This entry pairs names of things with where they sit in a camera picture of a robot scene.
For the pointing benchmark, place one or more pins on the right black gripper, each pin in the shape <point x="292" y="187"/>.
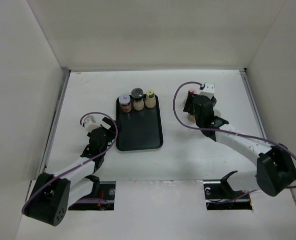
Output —
<point x="190" y="100"/>

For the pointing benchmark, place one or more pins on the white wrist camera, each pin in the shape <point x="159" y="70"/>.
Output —
<point x="89" y="124"/>
<point x="208" y="90"/>

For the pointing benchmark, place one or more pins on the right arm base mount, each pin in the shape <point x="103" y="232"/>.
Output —
<point x="219" y="196"/>

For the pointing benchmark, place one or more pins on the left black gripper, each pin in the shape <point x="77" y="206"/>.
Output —
<point x="111" y="132"/>

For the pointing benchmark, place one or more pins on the silver-lid blue-label jar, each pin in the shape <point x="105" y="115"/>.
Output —
<point x="217" y="113"/>

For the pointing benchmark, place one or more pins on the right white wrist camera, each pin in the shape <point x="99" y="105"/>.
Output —
<point x="208" y="90"/>

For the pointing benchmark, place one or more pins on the black rectangular tray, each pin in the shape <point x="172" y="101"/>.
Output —
<point x="140" y="130"/>

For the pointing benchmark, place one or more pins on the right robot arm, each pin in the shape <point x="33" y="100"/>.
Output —
<point x="275" y="169"/>

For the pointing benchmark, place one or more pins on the pink-cap spice bottle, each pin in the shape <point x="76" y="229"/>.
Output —
<point x="193" y="91"/>

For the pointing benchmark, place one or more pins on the clear-lid pepper grinder bottle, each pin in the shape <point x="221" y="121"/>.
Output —
<point x="137" y="96"/>

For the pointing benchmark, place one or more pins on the right metal side rail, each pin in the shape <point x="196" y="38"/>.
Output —
<point x="252" y="102"/>

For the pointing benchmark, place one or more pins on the black-cap spice bottle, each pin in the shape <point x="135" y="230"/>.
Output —
<point x="191" y="118"/>

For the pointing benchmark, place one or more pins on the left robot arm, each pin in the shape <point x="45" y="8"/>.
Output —
<point x="54" y="193"/>

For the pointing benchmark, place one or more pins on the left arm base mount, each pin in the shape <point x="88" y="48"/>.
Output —
<point x="91" y="194"/>

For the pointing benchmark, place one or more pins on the yellow-cap spice bottle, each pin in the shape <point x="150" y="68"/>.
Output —
<point x="150" y="100"/>

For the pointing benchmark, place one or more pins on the metal side rail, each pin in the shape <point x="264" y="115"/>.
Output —
<point x="252" y="102"/>
<point x="49" y="143"/>

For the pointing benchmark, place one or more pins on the left metal side rail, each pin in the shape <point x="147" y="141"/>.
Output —
<point x="49" y="143"/>

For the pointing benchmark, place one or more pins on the red-label white-lid jar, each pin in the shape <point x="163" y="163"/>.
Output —
<point x="125" y="103"/>

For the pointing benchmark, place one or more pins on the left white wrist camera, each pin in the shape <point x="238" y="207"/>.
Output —
<point x="89" y="124"/>

